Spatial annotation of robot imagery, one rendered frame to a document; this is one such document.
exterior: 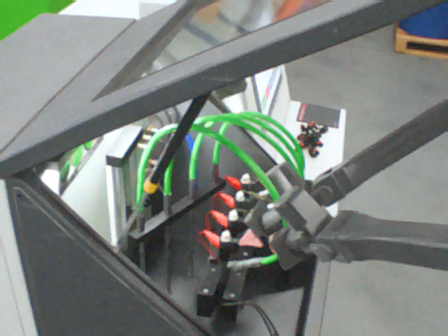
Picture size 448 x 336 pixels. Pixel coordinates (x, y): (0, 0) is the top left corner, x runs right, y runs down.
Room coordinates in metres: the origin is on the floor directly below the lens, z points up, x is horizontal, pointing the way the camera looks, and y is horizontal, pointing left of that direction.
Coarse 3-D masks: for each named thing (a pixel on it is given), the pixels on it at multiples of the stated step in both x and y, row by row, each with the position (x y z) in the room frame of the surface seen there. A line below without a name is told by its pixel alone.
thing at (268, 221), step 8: (256, 208) 1.05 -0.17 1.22; (264, 208) 1.06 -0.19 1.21; (248, 216) 1.03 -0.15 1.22; (256, 216) 1.03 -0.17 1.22; (264, 216) 1.03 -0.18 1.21; (272, 216) 1.01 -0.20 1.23; (280, 216) 1.00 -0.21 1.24; (256, 224) 1.01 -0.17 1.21; (264, 224) 1.01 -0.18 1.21; (272, 224) 1.00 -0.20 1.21; (280, 224) 0.99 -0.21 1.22; (264, 232) 1.01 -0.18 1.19; (272, 232) 1.00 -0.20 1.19
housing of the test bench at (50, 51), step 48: (96, 0) 1.78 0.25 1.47; (0, 48) 1.31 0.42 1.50; (48, 48) 1.29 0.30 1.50; (96, 48) 1.28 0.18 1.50; (0, 96) 1.04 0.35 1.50; (48, 96) 1.03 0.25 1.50; (0, 144) 0.85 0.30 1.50; (0, 192) 0.83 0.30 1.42; (0, 240) 0.84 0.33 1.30; (0, 288) 0.84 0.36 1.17
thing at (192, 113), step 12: (204, 96) 0.75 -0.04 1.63; (192, 108) 0.75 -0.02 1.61; (180, 120) 0.77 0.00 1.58; (192, 120) 0.75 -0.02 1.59; (180, 132) 0.76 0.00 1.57; (168, 144) 0.77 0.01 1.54; (180, 144) 0.76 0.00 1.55; (168, 156) 0.77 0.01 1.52; (156, 168) 0.77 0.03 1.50; (156, 180) 0.77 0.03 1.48; (144, 192) 0.79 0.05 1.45; (132, 216) 0.80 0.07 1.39; (120, 240) 0.81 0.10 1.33
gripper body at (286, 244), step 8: (288, 232) 0.86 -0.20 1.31; (296, 232) 0.83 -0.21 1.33; (272, 240) 0.85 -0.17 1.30; (280, 240) 0.85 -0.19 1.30; (288, 240) 0.84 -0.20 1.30; (296, 240) 0.82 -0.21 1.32; (272, 248) 0.84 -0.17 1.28; (280, 248) 0.84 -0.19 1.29; (288, 248) 0.84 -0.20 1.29; (296, 248) 0.82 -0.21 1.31; (280, 256) 0.83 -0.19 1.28; (288, 256) 0.83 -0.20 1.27; (296, 256) 0.83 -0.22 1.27; (304, 256) 0.84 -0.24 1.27; (280, 264) 0.83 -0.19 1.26; (288, 264) 0.82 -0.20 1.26
